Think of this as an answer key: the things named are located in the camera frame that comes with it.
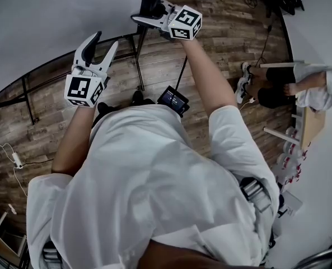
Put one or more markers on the large white whiteboard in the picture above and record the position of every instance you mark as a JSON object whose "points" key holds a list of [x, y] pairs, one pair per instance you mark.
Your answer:
{"points": [[56, 15]]}

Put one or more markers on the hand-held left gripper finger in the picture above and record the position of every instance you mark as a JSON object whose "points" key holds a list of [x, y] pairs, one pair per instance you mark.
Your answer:
{"points": [[109, 56], [83, 52]]}

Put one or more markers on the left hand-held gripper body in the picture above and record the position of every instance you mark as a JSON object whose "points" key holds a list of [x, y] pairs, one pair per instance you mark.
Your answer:
{"points": [[80, 90]]}

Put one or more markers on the white power strip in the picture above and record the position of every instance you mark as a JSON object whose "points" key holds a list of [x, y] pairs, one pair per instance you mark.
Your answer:
{"points": [[16, 160]]}

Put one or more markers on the person's right forearm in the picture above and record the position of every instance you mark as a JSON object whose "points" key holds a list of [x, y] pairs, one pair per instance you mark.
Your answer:
{"points": [[207, 77]]}

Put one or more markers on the wooden table with white legs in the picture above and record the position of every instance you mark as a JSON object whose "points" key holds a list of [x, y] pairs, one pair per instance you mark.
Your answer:
{"points": [[312, 127]]}

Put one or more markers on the person's white shirt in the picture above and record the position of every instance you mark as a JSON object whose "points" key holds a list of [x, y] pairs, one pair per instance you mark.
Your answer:
{"points": [[154, 183]]}

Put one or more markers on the white box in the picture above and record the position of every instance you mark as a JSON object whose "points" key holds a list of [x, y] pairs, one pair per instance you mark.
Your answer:
{"points": [[293, 203]]}

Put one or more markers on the person's left forearm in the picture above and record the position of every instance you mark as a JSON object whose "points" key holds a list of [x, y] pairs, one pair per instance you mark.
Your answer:
{"points": [[73, 141]]}

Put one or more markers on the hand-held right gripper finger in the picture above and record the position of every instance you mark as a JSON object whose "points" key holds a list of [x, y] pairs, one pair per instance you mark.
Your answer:
{"points": [[149, 21], [158, 5]]}

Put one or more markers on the person's black shoe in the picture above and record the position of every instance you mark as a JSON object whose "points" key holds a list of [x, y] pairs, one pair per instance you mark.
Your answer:
{"points": [[137, 97], [105, 108]]}

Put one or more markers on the black metal whiteboard stand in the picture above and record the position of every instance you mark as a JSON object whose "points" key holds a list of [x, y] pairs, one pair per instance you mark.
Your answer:
{"points": [[28, 101]]}

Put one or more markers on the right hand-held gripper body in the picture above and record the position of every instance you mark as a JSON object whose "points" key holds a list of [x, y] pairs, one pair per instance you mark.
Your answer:
{"points": [[185, 21]]}

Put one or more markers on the group of red label bottles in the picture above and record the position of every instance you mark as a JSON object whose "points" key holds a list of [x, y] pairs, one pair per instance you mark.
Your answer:
{"points": [[290, 147]]}

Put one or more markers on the metal chair tube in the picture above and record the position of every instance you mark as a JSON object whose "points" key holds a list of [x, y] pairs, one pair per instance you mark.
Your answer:
{"points": [[322, 255]]}

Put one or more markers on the black screen device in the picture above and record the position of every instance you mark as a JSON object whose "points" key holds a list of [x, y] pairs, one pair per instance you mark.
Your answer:
{"points": [[172, 99]]}

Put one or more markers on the person's black trousers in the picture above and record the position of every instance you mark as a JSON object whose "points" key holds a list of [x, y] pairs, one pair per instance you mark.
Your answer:
{"points": [[98, 120]]}

